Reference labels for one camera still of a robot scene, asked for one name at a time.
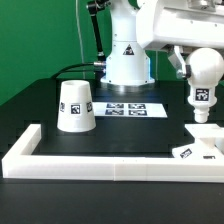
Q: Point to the white marker sheet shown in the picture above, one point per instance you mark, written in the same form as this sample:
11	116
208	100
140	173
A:
145	110

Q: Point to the white lamp bulb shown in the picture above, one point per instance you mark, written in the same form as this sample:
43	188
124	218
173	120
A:
207	69

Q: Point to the white U-shaped fence frame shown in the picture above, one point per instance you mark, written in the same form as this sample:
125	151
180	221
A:
20	162

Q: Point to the white lamp base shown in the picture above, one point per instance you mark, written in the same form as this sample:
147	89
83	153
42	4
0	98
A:
208	143

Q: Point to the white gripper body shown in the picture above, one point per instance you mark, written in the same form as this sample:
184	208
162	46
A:
160	23

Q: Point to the white lamp shade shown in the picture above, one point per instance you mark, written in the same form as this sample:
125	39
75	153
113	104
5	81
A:
75	112

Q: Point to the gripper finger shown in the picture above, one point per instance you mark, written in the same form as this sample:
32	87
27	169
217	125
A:
183	71

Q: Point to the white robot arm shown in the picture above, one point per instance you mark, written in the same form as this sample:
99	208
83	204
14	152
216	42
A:
127	66

